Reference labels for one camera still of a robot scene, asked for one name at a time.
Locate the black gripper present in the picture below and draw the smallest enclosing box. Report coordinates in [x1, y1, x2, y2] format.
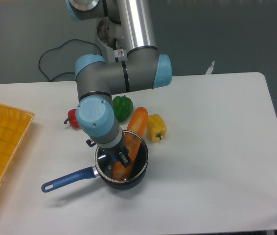
[86, 137, 132, 167]

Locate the glass pot lid blue knob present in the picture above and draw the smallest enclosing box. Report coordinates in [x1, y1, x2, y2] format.
[95, 130, 148, 189]

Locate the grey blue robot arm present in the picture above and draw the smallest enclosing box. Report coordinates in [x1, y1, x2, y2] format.
[66, 0, 172, 167]

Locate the orange toy baguette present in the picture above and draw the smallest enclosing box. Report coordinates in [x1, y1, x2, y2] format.
[112, 107, 148, 181]

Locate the yellow toy bell pepper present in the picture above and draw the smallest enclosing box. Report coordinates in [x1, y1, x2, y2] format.
[147, 114, 166, 142]

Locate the green toy bell pepper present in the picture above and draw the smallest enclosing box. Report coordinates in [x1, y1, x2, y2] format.
[113, 95, 133, 122]

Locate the red toy bell pepper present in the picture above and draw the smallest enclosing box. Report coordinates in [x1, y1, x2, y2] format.
[64, 109, 80, 129]

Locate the dark saucepan blue handle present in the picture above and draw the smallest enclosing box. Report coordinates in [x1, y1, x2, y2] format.
[41, 145, 148, 193]

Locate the black cable on floor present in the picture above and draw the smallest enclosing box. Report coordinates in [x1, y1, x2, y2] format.
[38, 39, 103, 82]

